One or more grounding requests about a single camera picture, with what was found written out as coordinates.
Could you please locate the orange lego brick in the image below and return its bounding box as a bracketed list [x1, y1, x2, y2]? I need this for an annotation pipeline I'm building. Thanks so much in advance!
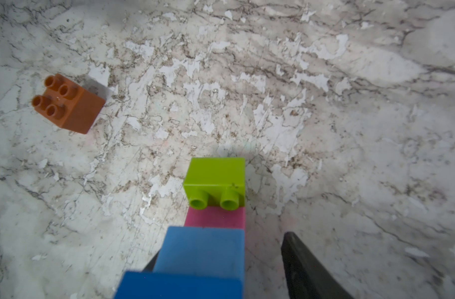
[31, 74, 106, 135]

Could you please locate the green lego brick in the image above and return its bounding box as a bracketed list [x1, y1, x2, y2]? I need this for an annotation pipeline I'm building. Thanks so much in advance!
[183, 158, 246, 211]

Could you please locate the blue square lego brick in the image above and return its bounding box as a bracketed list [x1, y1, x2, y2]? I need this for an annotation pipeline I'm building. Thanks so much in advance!
[114, 272, 244, 299]

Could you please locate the pink lego brick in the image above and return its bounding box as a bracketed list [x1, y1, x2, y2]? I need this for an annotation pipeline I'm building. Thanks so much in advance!
[184, 206, 246, 230]

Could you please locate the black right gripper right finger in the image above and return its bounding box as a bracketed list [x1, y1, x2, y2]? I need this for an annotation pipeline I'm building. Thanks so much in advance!
[281, 232, 353, 299]

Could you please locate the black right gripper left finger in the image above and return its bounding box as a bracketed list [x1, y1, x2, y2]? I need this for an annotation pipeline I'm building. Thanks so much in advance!
[143, 252, 160, 272]

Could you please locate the light blue lego brick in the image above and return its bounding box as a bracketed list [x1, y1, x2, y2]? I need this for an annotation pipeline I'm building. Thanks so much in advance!
[153, 226, 245, 282]

